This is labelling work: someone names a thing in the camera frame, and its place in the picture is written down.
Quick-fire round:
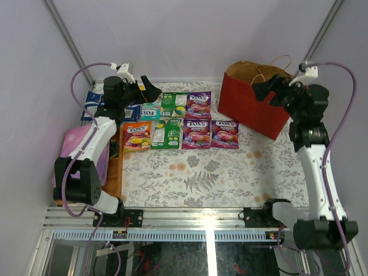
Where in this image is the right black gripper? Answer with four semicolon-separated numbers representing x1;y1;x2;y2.
251;74;307;122

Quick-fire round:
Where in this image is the green Fox's candy bag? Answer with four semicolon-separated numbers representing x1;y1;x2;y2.
140;98;162;121

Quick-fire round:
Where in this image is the green snack bag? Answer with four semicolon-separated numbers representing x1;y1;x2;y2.
160;93;188;118
151;119;181;150

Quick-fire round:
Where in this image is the red paper bag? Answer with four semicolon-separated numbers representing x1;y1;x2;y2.
217;55;292;140

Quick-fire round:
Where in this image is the orange candy bag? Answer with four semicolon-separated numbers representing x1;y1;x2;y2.
123;122;151;153

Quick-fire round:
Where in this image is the small purple candy pack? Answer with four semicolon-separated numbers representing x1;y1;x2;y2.
185;91;212;120

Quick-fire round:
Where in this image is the blue chips bag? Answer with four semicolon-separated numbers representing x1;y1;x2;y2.
85;91;141;122

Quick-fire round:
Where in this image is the purple Fox's berries bag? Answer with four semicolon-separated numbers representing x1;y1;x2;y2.
182;119;210;150

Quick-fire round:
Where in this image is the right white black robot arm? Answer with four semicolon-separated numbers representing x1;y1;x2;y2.
252;75;358;251

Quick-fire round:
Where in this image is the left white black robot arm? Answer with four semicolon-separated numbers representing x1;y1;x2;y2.
53;75;161;227

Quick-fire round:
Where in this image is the dark patterned cloth in tray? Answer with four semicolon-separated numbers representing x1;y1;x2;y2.
109;140;120;159

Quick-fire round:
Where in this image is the floral table mat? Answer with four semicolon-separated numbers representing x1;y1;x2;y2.
86;82;330;208

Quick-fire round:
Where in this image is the pink folded cloth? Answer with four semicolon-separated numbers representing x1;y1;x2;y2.
60;123;117;186

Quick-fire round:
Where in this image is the wooden organizer tray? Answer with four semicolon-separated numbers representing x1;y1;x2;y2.
54;126;125;206

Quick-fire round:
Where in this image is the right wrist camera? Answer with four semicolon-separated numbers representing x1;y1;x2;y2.
289;61;319;86

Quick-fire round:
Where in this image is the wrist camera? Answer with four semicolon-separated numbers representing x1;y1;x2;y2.
110;63;135;83
289;61;319;86

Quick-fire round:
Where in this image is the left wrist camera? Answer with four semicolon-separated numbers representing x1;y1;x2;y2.
110;63;135;83

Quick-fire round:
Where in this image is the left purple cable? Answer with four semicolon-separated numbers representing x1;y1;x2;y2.
62;63;124;276

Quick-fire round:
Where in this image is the purple cable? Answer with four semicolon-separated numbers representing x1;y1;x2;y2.
274;61;358;276
62;63;124;276

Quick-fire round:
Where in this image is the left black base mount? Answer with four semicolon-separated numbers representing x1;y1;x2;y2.
99;209;144;228

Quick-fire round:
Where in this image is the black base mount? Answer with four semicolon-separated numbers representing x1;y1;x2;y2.
237;205;281;228
99;209;144;228

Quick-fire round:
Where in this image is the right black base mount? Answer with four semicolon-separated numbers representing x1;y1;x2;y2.
237;205;281;228

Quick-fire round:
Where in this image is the white slotted cable duct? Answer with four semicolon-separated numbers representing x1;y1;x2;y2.
53;229;277;243

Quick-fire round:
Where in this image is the aluminium front rail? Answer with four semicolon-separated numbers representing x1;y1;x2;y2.
43;206;353;231

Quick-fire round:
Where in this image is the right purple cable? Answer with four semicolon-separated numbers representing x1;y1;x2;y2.
274;61;358;276

